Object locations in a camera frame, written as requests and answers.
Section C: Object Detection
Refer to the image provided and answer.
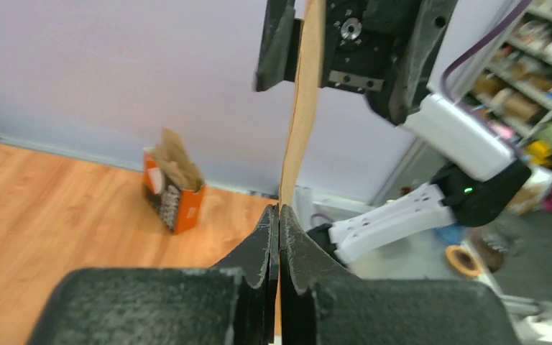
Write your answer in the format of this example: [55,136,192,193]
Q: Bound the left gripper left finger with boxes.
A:
[28,206,278,344]

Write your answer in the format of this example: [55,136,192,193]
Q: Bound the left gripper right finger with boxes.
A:
[279,205,519,344]

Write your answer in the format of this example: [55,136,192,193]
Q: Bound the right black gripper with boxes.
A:
[254,0,457,125]

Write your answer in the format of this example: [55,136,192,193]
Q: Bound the brown paper coffee filter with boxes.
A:
[274,0,328,345]

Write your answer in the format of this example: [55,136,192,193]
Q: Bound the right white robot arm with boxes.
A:
[254,1,531,265]

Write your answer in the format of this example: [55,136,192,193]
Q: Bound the orange coffee filter box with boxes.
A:
[142,128,206,234]

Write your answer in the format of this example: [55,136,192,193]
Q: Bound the yellow tape roll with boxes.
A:
[444,245,482,278]

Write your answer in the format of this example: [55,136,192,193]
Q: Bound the background storage shelf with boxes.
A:
[466,1,552,214]

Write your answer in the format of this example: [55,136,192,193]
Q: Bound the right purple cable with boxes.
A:
[439,0,534,106]

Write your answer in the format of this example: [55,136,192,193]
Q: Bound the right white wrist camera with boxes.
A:
[402,94,514,182]

